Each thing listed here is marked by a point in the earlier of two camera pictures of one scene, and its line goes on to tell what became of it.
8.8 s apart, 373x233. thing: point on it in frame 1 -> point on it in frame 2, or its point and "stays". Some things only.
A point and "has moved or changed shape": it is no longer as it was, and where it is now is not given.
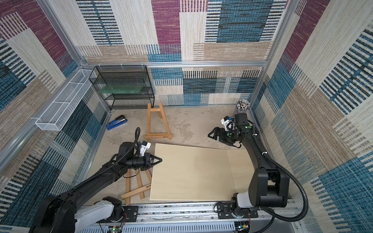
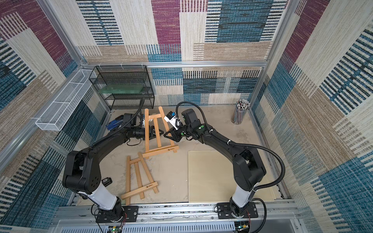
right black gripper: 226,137 -> 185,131
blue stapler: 118,121 stays
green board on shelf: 121,89 stays
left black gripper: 147,159 -> 152,132
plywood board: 190,173 has moved or changed shape
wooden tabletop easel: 150,135 has moved or changed shape
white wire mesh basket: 55,117 stays
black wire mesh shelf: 123,86 stays
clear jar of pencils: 242,106 stays
